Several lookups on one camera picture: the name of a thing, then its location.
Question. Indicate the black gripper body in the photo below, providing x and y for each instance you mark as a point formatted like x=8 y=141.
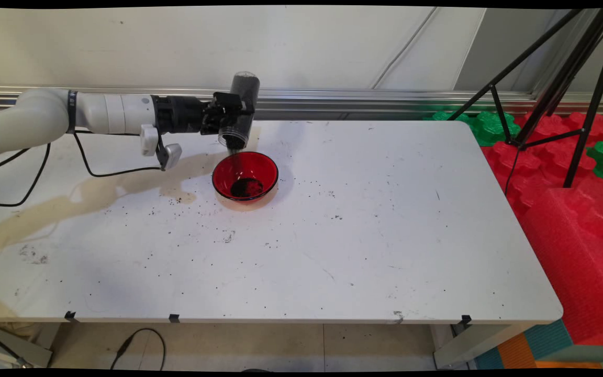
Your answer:
x=181 y=114

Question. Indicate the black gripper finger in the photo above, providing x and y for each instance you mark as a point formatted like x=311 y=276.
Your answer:
x=226 y=103
x=211 y=128

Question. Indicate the clear jar with dark grains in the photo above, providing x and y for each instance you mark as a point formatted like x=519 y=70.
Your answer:
x=246 y=86

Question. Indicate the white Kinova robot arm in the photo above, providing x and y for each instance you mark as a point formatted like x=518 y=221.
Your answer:
x=29 y=118

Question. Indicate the red bowl with black rim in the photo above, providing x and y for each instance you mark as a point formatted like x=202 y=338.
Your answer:
x=259 y=165

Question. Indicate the dark grains pile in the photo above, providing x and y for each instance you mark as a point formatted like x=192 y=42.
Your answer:
x=246 y=187

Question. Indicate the grey table leg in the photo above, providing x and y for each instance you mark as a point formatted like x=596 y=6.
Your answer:
x=42 y=356
x=469 y=345

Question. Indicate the red foam puzzle block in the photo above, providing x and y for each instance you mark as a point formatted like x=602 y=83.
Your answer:
x=558 y=125
x=537 y=173

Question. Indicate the black tripod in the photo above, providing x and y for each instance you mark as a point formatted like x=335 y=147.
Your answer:
x=567 y=73

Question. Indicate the multicolour foam floor mat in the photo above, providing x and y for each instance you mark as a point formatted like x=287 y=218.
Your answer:
x=547 y=337

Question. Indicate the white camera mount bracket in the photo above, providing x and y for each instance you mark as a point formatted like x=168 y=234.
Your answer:
x=149 y=141

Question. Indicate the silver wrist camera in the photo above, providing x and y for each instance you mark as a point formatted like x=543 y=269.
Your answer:
x=172 y=155

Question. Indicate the aluminium wall rail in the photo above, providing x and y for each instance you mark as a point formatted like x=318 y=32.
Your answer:
x=359 y=99

